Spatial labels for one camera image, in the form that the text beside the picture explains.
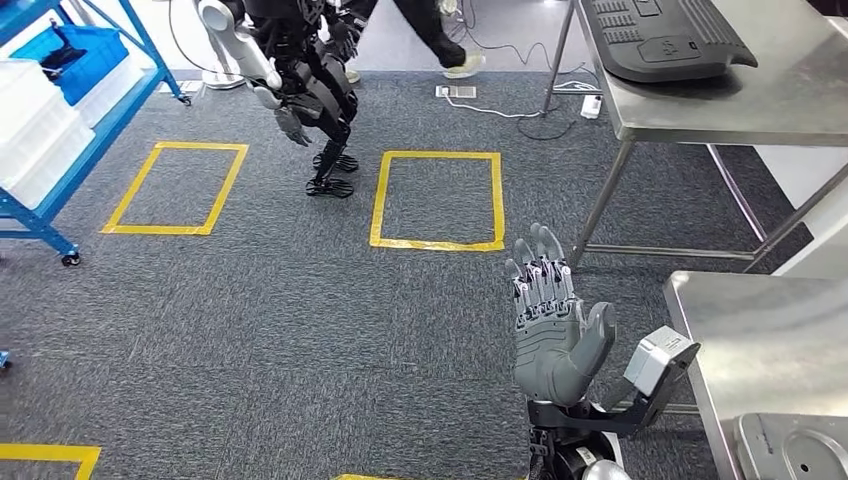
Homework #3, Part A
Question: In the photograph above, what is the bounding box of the bystander robot grey hand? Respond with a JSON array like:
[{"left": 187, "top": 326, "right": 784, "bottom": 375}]
[{"left": 274, "top": 105, "right": 313, "bottom": 148}]

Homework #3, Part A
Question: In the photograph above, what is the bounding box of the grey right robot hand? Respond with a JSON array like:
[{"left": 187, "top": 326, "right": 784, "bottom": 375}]
[{"left": 504, "top": 223, "right": 617, "bottom": 409}]

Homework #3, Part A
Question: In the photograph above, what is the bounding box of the steel workbench table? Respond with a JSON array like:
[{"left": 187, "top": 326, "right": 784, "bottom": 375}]
[{"left": 662, "top": 270, "right": 848, "bottom": 480}]

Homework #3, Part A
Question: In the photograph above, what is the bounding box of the black ribbed plastic part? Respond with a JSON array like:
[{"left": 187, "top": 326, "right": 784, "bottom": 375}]
[{"left": 576, "top": 0, "right": 760, "bottom": 85}]

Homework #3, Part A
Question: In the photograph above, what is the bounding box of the black humanoid robot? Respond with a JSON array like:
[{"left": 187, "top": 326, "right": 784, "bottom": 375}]
[{"left": 165, "top": 0, "right": 362, "bottom": 200}]

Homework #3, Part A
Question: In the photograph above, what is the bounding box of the white stand base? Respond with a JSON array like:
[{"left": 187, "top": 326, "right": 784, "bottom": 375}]
[{"left": 200, "top": 69, "right": 246, "bottom": 91}]

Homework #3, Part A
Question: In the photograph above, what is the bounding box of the person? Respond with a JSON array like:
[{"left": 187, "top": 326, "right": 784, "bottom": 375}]
[{"left": 341, "top": 0, "right": 487, "bottom": 85}]

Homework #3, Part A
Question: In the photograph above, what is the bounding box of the white plastic bin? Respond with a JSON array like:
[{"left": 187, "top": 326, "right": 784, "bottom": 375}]
[
  {"left": 72, "top": 56, "right": 147, "bottom": 127},
  {"left": 0, "top": 122, "right": 97, "bottom": 211},
  {"left": 0, "top": 58, "right": 81, "bottom": 164}
]

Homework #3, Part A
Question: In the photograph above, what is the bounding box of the blue plastic bin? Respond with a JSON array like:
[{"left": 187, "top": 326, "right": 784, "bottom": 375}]
[{"left": 9, "top": 25, "right": 130, "bottom": 107}]

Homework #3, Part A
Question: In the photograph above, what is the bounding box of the stamped sheet metal panel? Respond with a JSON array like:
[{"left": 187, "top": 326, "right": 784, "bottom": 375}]
[{"left": 731, "top": 411, "right": 848, "bottom": 480}]

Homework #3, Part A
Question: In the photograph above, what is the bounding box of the white desk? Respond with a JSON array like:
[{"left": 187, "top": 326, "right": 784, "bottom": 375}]
[{"left": 755, "top": 13, "right": 848, "bottom": 280}]

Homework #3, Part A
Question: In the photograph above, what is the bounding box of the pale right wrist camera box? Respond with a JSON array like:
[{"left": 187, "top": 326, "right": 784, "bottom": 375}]
[{"left": 622, "top": 325, "right": 702, "bottom": 399}]

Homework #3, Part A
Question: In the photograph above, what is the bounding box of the steel frame table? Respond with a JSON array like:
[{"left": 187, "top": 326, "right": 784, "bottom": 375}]
[{"left": 539, "top": 0, "right": 848, "bottom": 274}]

